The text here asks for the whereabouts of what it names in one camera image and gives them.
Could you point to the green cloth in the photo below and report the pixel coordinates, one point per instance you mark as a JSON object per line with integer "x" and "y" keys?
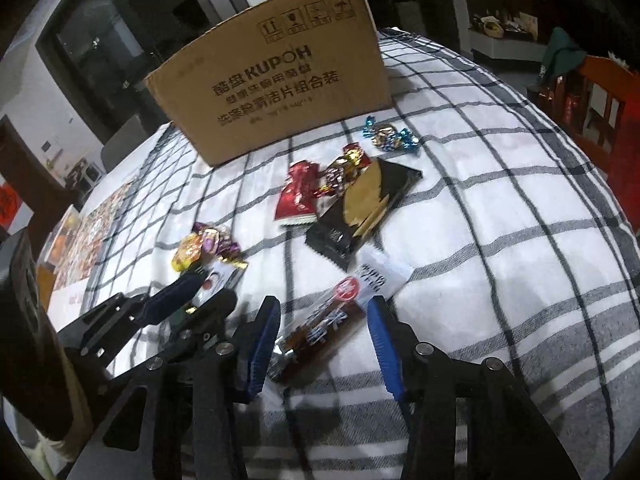
{"x": 560, "y": 52}

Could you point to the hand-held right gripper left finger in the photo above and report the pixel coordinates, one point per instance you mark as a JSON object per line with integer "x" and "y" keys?
{"x": 257, "y": 347}

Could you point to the dark glass door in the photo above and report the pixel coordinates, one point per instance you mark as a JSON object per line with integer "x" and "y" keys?
{"x": 100, "y": 35}

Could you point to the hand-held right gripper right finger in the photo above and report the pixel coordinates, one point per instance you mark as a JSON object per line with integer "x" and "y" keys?
{"x": 385, "y": 350}

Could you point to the wooden chair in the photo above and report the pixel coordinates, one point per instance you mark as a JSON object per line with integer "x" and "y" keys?
{"x": 600, "y": 90}

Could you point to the blue and gold wrapped candy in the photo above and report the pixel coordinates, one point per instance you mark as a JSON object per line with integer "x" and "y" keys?
{"x": 387, "y": 135}

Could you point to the white paper sheet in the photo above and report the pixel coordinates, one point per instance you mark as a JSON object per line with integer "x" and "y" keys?
{"x": 75, "y": 297}

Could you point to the patterned table mat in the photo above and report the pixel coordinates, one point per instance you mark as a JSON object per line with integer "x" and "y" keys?
{"x": 100, "y": 225}

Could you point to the white black checked tablecloth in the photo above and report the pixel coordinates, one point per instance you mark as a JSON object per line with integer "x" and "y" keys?
{"x": 500, "y": 240}

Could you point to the red paper sign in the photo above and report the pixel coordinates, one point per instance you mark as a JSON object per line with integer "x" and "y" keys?
{"x": 10, "y": 207}

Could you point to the grey chair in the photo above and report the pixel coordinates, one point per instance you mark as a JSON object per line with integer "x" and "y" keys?
{"x": 125, "y": 140}

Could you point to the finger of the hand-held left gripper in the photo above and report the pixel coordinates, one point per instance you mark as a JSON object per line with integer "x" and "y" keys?
{"x": 212, "y": 312}
{"x": 170, "y": 295}

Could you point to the white cabinet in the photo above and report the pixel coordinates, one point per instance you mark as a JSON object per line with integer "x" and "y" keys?
{"x": 500, "y": 49}

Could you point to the purple and yellow wrapped candy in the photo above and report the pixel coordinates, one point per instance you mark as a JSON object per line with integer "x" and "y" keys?
{"x": 200, "y": 245}

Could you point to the dark green snack packet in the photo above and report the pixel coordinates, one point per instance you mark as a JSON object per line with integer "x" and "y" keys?
{"x": 217, "y": 277}

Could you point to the brown and white snack packet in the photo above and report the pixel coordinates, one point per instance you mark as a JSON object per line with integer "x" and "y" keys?
{"x": 320, "y": 330}

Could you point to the brown cardboard box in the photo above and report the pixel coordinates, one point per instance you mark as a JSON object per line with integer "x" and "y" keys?
{"x": 260, "y": 85}

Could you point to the red and gold wrapped candy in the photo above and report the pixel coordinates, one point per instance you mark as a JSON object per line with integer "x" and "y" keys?
{"x": 340, "y": 170}

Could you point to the red snack packet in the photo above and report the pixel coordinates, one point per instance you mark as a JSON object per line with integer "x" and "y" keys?
{"x": 297, "y": 192}

